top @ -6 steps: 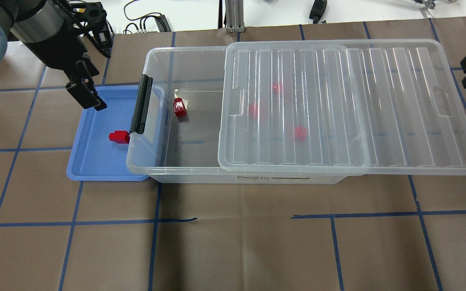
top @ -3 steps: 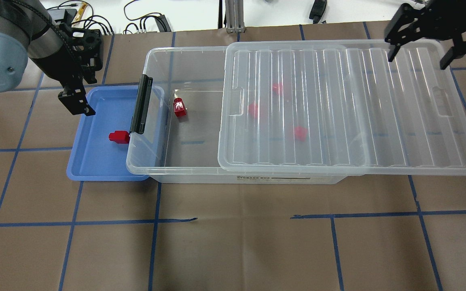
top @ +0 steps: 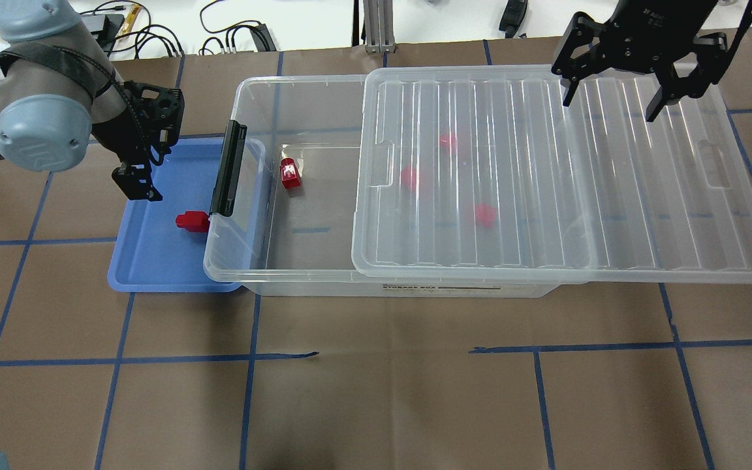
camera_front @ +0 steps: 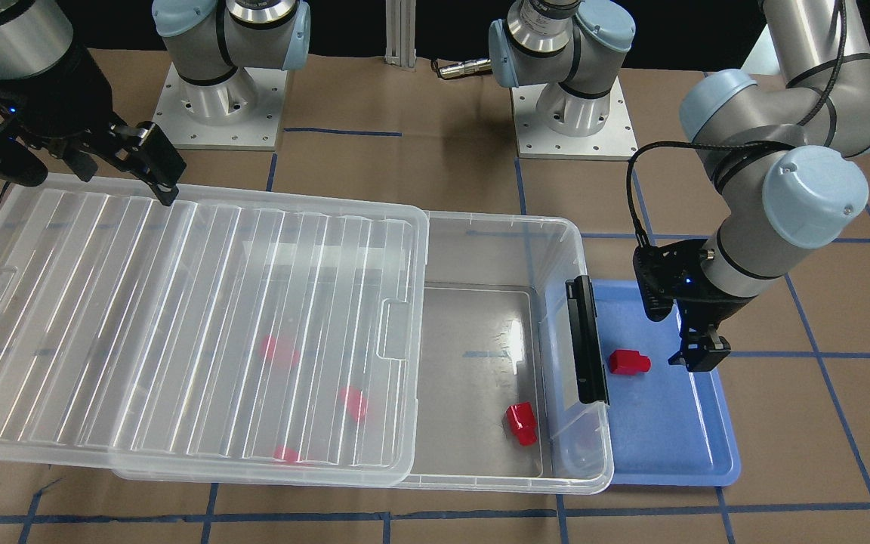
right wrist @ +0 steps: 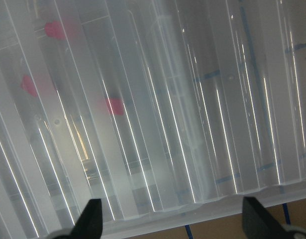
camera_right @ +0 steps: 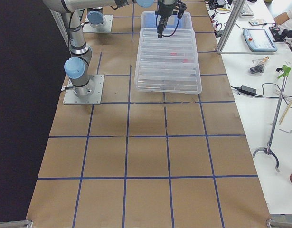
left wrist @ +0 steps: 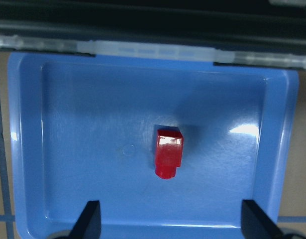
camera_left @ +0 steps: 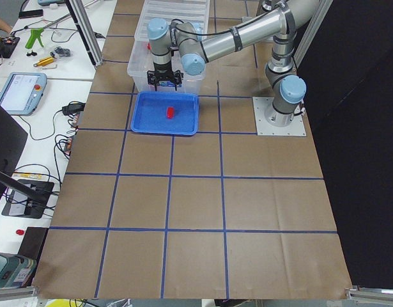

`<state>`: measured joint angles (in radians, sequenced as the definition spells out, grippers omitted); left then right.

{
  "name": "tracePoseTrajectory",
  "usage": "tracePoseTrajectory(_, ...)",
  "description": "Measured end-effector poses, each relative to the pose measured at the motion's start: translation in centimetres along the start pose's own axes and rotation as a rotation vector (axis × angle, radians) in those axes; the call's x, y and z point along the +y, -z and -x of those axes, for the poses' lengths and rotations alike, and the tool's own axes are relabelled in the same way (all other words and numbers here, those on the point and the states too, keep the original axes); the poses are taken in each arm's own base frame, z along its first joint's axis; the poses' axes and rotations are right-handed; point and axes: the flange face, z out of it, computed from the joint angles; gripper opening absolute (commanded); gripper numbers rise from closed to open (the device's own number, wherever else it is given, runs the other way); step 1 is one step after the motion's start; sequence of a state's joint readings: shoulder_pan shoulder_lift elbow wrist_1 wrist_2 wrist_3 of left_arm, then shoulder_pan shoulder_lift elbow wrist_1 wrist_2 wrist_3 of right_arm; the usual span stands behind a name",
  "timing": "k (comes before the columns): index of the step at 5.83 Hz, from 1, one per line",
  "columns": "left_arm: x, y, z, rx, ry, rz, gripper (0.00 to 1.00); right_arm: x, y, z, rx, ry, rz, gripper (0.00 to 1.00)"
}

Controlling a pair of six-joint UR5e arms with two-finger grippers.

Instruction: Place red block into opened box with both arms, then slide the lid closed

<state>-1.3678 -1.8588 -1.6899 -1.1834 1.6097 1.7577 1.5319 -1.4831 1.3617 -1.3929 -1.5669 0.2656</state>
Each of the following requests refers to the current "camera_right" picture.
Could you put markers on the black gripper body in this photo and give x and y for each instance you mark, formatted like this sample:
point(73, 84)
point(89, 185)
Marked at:
point(164, 9)

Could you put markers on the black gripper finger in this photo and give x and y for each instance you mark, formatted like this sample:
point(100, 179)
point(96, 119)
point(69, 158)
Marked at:
point(161, 24)

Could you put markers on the clear ribbed box lid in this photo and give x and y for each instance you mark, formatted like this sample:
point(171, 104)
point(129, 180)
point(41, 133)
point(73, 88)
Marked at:
point(157, 71)

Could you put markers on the blue teach pendant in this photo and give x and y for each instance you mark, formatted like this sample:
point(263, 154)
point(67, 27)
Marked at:
point(258, 40)

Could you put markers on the black power adapter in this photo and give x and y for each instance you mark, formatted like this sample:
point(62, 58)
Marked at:
point(248, 90)

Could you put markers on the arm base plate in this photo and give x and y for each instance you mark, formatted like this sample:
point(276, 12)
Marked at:
point(97, 22)
point(87, 95)

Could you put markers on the aluminium frame post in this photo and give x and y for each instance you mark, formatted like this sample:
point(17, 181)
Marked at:
point(230, 24)

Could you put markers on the green handled grabber tool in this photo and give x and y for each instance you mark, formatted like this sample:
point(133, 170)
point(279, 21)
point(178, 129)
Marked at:
point(267, 150)

